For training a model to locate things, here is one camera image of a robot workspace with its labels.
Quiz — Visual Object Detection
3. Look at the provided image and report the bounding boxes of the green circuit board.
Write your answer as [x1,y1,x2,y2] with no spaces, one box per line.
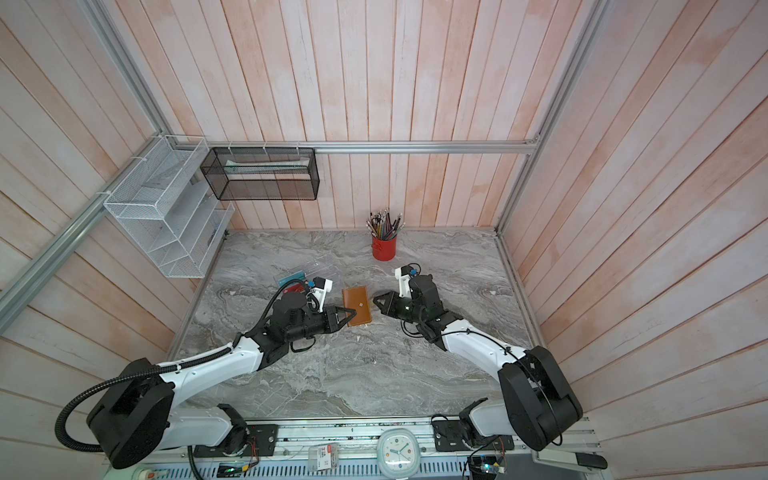
[466,455,505,480]
[216,463,250,479]

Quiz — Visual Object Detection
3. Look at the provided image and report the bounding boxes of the green circuit board left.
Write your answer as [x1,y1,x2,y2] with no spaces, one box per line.
[216,463,250,479]

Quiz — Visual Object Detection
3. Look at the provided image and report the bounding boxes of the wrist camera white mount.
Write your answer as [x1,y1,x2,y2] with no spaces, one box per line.
[308,277,333,313]
[394,262,421,298]

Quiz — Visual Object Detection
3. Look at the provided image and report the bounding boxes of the red VIP card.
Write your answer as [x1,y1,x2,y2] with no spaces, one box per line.
[282,282,307,294]

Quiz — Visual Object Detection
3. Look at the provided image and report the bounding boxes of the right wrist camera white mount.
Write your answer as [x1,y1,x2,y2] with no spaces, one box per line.
[394,262,421,298]

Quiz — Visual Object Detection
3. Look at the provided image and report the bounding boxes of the bundle of coloured pencils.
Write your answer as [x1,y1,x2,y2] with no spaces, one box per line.
[366,209,404,241]

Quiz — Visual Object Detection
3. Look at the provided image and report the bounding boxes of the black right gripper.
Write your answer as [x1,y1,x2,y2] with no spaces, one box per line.
[374,290,426,325]

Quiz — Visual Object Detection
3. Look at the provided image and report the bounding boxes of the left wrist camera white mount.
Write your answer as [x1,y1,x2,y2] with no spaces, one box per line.
[308,277,333,313]

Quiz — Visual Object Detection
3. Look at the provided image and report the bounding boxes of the green circuit board right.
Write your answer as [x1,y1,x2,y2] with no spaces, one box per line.
[466,455,505,480]

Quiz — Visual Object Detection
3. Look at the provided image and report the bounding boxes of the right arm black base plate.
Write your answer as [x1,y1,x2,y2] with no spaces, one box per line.
[430,415,514,452]

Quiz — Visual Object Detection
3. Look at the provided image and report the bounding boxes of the white wire mesh shelf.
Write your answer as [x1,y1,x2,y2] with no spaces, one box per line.
[104,135,234,279]

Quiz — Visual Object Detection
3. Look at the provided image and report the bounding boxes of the clear acrylic card display stand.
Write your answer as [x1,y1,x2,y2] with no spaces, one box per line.
[274,255,343,289]

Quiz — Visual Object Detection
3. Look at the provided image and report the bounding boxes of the red metal pencil bucket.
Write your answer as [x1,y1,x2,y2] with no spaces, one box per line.
[372,237,397,262]

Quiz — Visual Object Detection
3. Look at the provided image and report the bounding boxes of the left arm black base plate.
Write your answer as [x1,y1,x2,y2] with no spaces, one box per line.
[193,424,279,459]

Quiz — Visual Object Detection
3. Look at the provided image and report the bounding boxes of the white analog clock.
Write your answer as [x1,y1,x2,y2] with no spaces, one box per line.
[377,428,421,479]

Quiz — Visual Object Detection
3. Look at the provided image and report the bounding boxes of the small red white box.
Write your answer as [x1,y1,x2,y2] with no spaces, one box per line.
[308,443,340,473]

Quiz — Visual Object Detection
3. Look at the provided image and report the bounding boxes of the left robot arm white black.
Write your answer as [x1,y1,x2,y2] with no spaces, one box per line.
[86,292,357,469]

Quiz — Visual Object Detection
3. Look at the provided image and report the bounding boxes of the aluminium mounting rail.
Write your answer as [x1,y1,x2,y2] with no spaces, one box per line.
[105,415,612,479]

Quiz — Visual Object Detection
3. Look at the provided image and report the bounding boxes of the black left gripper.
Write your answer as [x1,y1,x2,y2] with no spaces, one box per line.
[287,305,357,342]

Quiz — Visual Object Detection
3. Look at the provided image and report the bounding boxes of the black corrugated cable hose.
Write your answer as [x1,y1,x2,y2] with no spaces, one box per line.
[54,278,313,452]

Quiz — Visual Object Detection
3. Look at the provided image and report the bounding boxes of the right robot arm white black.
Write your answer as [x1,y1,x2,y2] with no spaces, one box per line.
[373,275,583,451]

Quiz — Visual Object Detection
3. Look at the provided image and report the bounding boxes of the black mesh wall basket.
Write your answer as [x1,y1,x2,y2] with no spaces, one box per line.
[200,147,320,201]

